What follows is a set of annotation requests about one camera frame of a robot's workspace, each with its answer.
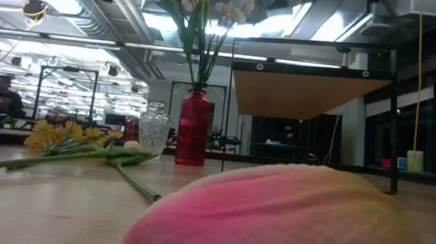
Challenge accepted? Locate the red background container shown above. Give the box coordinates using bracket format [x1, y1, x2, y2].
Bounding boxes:
[124, 116, 141, 143]

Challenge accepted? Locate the person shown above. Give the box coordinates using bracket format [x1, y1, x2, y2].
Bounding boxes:
[0, 74, 28, 120]

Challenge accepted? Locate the clear cut glass vase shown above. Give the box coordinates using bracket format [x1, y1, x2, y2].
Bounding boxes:
[136, 100, 173, 159]

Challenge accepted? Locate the wooden shelf with black frame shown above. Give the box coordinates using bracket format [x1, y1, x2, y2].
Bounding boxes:
[220, 33, 408, 196]

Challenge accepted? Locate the white ceiling unit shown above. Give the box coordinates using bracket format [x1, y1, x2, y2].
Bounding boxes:
[396, 0, 436, 19]

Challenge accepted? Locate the white artificial flower bunch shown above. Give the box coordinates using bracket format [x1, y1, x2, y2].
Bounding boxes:
[142, 0, 257, 97]

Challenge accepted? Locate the red ribbed glass vase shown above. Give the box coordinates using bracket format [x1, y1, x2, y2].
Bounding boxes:
[173, 87, 213, 167]

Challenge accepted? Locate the white hanging cable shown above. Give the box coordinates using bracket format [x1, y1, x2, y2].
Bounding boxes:
[323, 112, 342, 165]

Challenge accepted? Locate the black round ceiling device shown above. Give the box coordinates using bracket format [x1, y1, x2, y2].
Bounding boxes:
[21, 0, 51, 21]

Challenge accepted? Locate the yellow artificial flower bunch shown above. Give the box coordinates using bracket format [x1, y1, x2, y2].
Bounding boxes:
[5, 116, 126, 180]

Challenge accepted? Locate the light green cup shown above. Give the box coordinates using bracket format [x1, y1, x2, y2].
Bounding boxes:
[405, 149, 426, 173]

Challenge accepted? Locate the pink artificial tulip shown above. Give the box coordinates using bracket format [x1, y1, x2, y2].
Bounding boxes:
[120, 150, 436, 244]

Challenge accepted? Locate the dark artificial tulip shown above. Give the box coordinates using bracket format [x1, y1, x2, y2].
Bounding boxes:
[100, 136, 166, 204]

